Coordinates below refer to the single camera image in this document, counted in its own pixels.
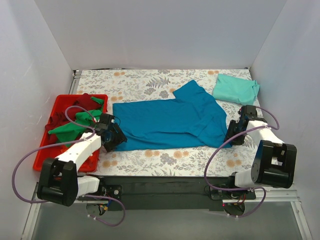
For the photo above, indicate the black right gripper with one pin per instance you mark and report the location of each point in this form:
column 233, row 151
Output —
column 231, row 132

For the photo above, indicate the folded mint green t shirt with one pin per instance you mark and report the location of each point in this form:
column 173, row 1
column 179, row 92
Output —
column 235, row 90

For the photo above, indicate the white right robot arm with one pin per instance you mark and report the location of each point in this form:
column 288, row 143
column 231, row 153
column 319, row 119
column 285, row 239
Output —
column 274, row 162

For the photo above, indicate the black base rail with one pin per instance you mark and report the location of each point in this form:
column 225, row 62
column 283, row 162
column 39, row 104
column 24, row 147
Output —
column 164, row 193

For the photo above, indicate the dark red t shirt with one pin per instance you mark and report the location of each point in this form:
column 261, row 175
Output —
column 59, row 129

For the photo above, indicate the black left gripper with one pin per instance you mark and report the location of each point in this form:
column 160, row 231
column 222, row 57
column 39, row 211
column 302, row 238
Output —
column 117, row 136

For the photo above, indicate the blue t shirt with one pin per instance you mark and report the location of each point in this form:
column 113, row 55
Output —
column 192, row 118

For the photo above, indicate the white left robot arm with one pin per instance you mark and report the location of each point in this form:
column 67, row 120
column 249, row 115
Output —
column 59, row 181

